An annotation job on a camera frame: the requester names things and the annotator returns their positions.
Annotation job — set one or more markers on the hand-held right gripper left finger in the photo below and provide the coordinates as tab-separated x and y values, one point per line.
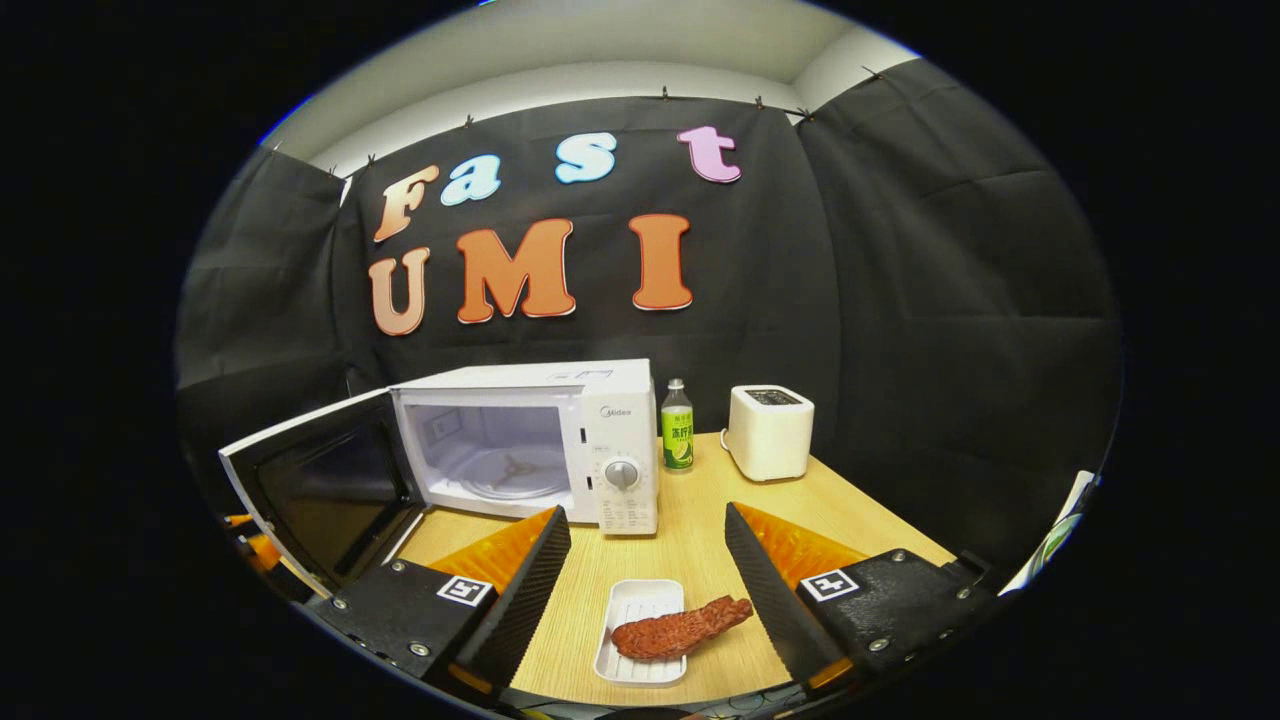
520	610

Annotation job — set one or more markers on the white toaster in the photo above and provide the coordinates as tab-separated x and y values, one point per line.
768	435

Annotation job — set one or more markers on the red meat piece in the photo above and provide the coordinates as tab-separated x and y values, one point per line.
670	632

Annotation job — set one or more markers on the green label drink bottle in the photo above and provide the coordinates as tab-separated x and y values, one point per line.
677	435

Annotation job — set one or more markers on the white ribbed tray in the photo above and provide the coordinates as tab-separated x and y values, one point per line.
630	610

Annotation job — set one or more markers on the white microwave oven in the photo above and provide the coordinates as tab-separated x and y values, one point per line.
620	420

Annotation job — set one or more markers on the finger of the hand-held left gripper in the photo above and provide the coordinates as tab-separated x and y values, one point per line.
262	552

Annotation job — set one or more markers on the row of small cloth clips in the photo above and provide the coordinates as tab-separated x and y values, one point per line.
664	94

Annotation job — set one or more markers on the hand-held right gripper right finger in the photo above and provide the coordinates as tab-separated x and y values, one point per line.
775	620

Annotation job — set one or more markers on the white printed board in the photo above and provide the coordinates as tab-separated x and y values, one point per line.
1050	540

